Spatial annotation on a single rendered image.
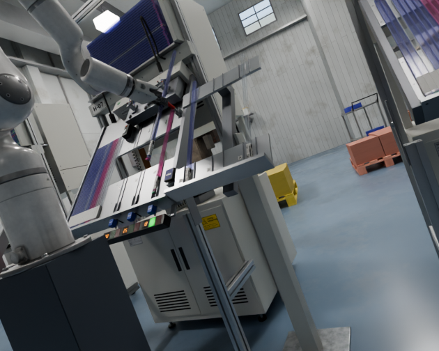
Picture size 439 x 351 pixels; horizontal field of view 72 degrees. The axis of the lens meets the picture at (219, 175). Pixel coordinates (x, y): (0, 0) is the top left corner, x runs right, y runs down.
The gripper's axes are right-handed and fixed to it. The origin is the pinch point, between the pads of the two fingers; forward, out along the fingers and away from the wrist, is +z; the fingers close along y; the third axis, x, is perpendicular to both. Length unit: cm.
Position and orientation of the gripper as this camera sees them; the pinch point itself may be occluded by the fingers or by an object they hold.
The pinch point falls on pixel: (162, 102)
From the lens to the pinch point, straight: 127.2
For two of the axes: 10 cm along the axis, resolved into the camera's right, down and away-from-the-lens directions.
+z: 6.5, 1.7, 7.4
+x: -0.4, 9.8, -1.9
